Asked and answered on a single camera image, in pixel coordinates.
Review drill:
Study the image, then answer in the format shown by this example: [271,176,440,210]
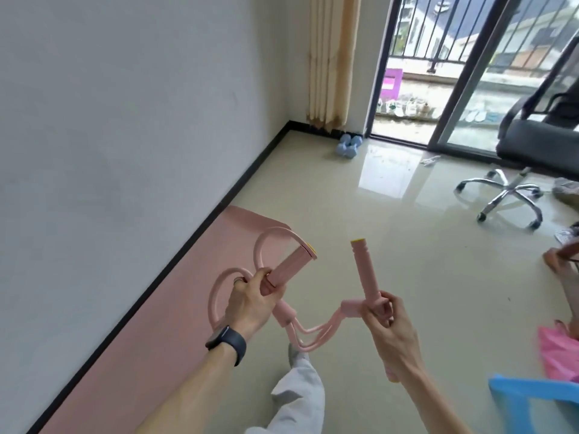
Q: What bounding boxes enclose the beige patterned curtain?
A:
[306,0,362,131]

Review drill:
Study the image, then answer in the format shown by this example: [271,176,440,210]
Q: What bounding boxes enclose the person's right hand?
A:
[361,291,426,384]

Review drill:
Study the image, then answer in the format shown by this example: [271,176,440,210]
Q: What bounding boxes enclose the black balcony railing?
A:
[388,0,579,75]

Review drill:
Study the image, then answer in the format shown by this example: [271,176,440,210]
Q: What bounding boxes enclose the light grey trousers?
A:
[246,356,326,434]

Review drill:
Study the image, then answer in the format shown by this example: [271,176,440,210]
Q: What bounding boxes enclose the pink plastic bag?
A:
[537,320,579,384]

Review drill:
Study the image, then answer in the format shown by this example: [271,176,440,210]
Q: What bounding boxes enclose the black smartwatch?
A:
[206,325,247,368]

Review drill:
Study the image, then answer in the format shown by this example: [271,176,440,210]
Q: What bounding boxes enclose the person's left white shoe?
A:
[287,342,308,369]

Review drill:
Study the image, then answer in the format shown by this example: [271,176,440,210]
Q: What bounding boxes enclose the black office chair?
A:
[454,36,579,231]

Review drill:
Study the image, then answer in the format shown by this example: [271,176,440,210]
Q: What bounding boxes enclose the purple box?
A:
[379,67,404,101]

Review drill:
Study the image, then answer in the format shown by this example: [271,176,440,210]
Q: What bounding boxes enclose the row of balcony shoes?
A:
[378,96,489,124]

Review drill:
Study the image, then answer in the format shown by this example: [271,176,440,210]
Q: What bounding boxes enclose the person's left hand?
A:
[224,268,287,342]

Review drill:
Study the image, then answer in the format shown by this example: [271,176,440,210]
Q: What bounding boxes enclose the pink yoga mat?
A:
[27,205,313,434]

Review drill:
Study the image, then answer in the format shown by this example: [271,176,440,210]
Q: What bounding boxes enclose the person's left forearm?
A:
[138,352,236,434]

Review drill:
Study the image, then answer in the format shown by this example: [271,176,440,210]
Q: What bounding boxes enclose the dark sliding door frame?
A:
[364,0,579,159]

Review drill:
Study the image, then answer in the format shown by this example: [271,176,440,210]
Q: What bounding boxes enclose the pink pedal resistance band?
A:
[207,226,392,356]

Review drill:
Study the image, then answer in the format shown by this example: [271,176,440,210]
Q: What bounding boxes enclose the blue plastic stool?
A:
[488,374,579,434]

